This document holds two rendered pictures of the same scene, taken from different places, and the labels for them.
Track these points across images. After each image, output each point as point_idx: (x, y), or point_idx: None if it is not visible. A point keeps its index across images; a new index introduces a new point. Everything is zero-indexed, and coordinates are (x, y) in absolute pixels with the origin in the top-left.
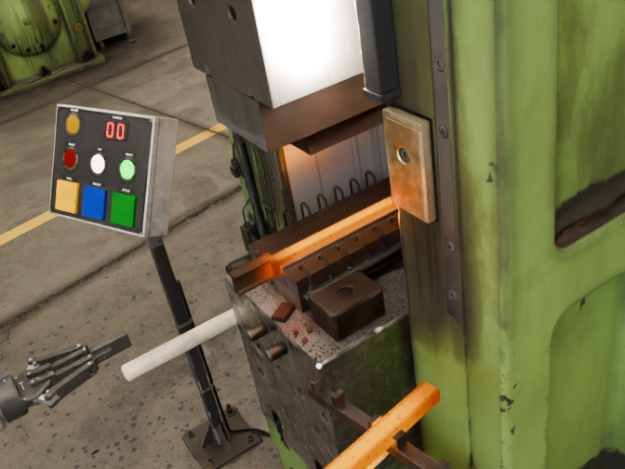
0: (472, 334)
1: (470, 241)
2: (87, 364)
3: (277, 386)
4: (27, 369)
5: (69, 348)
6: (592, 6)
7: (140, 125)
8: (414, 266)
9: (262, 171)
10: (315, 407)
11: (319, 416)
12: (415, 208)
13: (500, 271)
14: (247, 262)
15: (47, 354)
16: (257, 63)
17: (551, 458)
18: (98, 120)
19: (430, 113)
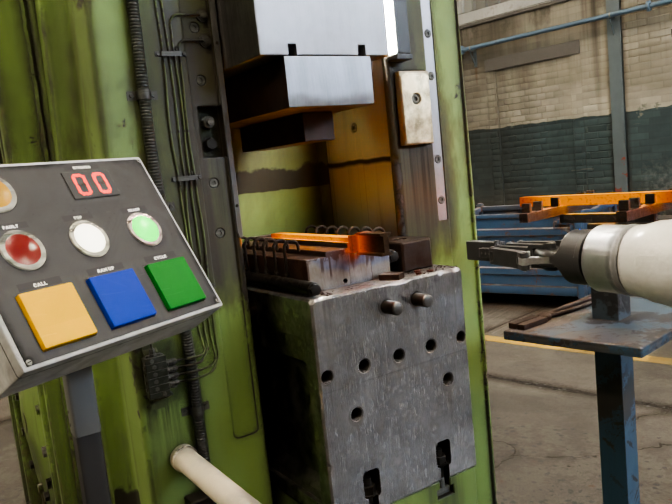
0: (452, 224)
1: (447, 148)
2: (522, 241)
3: (388, 396)
4: (541, 251)
5: (498, 248)
6: None
7: (126, 169)
8: (411, 200)
9: (204, 234)
10: (451, 337)
11: (454, 345)
12: (425, 136)
13: (469, 152)
14: (366, 233)
15: (511, 251)
16: (377, 20)
17: None
18: (46, 177)
19: (423, 66)
